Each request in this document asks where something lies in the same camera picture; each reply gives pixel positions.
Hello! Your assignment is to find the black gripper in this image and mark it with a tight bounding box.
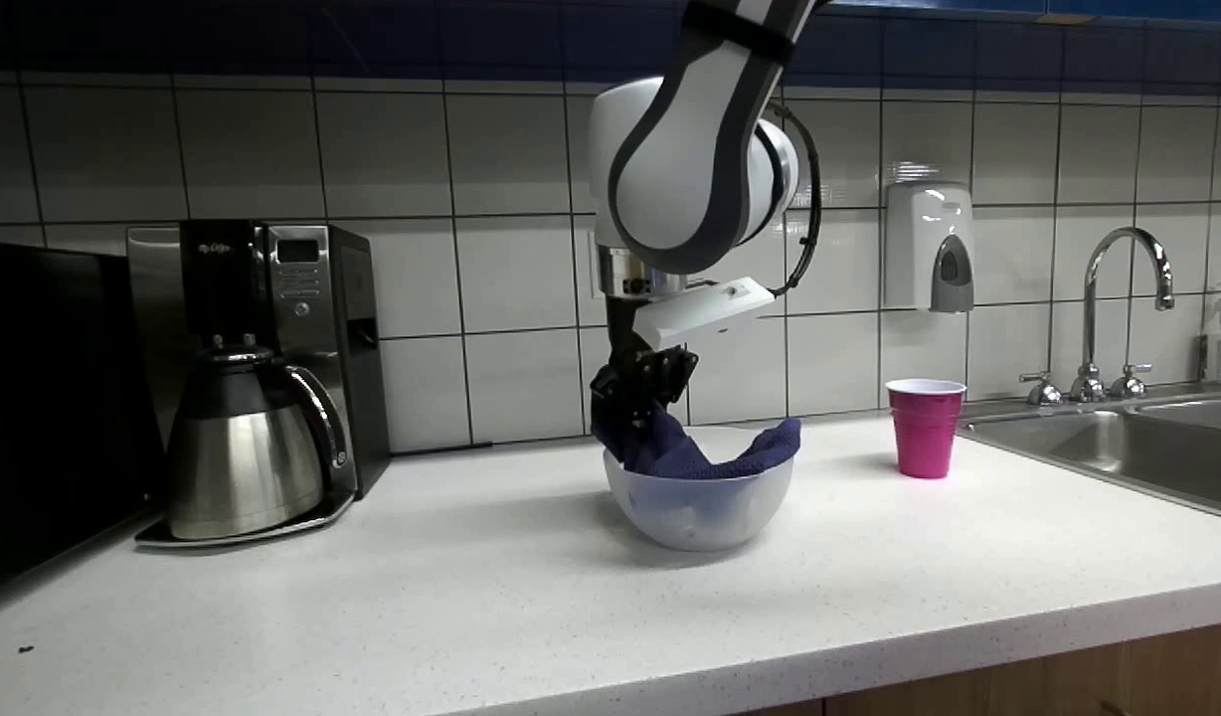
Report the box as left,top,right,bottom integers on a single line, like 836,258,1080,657
589,294,705,450

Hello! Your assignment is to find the blue towel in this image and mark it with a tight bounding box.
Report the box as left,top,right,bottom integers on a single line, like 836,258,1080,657
618,404,808,485

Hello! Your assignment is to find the clear bowl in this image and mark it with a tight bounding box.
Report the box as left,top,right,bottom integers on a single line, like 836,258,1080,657
602,447,799,557

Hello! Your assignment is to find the pink plastic cup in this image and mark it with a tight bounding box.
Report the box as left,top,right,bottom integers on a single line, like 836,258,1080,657
885,380,972,483

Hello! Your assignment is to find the white soap dispenser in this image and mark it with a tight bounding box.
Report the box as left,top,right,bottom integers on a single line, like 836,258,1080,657
879,161,979,319

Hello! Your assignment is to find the black coffee maker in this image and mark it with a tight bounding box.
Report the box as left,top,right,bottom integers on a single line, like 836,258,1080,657
125,218,393,552

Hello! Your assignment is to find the stainless steel carafe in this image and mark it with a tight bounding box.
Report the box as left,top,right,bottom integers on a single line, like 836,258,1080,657
164,345,361,546

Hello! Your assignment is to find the chrome faucet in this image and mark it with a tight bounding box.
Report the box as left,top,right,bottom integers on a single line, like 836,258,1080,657
1080,222,1179,404

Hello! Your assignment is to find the stainless steel sink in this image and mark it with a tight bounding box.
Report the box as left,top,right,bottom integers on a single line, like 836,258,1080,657
960,384,1221,523

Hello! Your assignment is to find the wooden base cabinet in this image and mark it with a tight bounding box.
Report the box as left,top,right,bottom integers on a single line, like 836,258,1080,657
735,617,1221,716

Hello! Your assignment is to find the black microwave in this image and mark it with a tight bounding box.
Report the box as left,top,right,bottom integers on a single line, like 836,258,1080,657
0,239,164,607

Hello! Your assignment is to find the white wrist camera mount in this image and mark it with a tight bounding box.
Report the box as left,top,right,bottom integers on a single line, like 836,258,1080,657
628,274,784,360

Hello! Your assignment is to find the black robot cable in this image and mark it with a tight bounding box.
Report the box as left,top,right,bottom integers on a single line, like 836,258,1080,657
763,100,828,304

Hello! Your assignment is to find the chrome faucet handle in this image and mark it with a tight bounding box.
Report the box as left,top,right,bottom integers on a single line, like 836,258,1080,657
1017,370,1068,412

